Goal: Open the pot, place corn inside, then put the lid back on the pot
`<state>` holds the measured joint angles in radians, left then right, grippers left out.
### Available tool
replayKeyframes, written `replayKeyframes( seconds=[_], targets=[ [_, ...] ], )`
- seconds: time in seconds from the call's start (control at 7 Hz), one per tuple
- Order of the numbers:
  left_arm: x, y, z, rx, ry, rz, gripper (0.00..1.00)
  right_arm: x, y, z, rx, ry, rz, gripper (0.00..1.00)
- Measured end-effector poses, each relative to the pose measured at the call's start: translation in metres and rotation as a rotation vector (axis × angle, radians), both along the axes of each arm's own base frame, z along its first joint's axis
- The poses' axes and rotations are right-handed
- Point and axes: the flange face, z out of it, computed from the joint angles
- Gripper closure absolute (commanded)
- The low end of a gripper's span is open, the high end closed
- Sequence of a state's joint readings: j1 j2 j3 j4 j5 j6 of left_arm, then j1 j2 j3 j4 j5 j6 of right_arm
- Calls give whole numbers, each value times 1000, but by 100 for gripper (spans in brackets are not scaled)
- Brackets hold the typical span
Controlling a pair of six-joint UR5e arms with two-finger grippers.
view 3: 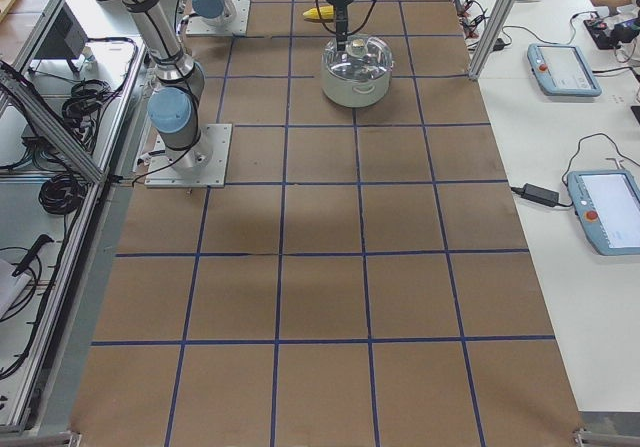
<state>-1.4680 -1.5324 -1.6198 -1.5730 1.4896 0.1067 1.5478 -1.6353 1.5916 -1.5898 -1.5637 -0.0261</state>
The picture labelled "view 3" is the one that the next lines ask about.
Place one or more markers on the glass pot lid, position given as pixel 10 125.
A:
pixel 364 58

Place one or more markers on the white electric cooking pot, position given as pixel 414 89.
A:
pixel 354 94

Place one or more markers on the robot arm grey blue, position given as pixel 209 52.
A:
pixel 173 109
pixel 214 12

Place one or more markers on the far blue teach pendant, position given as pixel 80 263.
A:
pixel 562 70

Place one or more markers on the blue teach pendant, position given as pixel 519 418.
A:
pixel 606 203
pixel 562 70

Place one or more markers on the black power adapter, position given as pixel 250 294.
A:
pixel 540 195

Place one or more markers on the brown paper table mat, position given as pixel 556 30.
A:
pixel 362 279

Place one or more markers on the black control box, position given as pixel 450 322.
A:
pixel 66 38

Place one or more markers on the near blue teach pendant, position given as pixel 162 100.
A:
pixel 606 203

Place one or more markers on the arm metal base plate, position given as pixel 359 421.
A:
pixel 196 27
pixel 204 165

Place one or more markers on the aluminium frame post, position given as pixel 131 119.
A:
pixel 484 48

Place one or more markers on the aluminium frame rail left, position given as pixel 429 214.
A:
pixel 44 122

